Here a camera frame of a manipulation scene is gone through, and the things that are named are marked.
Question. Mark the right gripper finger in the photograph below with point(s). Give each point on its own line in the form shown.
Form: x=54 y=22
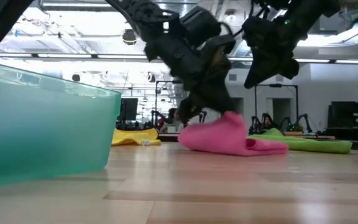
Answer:
x=255 y=77

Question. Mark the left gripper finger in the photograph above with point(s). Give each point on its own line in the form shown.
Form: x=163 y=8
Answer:
x=221 y=101
x=189 y=110

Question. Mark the pink microfiber towel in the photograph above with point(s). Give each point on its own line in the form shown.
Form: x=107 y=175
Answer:
x=228 y=137

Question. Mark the yellow microfiber towel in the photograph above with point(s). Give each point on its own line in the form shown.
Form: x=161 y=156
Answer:
x=132 y=137

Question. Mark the green microfiber towel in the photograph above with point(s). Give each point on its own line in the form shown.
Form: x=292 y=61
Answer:
x=306 y=144

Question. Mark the teal translucent plastic bin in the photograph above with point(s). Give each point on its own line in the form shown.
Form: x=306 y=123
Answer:
x=42 y=130

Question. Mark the black background robot arm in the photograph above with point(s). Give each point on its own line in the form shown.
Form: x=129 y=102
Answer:
x=300 y=121
x=264 y=121

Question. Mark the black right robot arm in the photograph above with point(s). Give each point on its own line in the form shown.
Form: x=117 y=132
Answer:
x=312 y=12

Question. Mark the person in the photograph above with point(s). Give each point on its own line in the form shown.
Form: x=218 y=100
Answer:
x=169 y=121

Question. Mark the black ceiling-hung device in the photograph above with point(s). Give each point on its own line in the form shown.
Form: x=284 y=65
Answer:
x=129 y=36

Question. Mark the black computer monitor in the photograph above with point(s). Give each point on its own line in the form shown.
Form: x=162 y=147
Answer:
x=128 y=109

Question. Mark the long ceiling light bar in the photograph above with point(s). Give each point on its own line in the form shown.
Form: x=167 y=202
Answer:
x=337 y=60
x=64 y=56

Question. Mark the black shelf cabinet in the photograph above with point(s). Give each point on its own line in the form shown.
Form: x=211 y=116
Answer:
x=353 y=118

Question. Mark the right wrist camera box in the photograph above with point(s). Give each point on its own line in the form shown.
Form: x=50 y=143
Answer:
x=253 y=31

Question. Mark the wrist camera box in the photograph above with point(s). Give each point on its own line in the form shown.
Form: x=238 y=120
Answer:
x=200 y=25
x=253 y=31

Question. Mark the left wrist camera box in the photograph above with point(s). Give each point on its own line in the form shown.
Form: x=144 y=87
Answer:
x=200 y=25

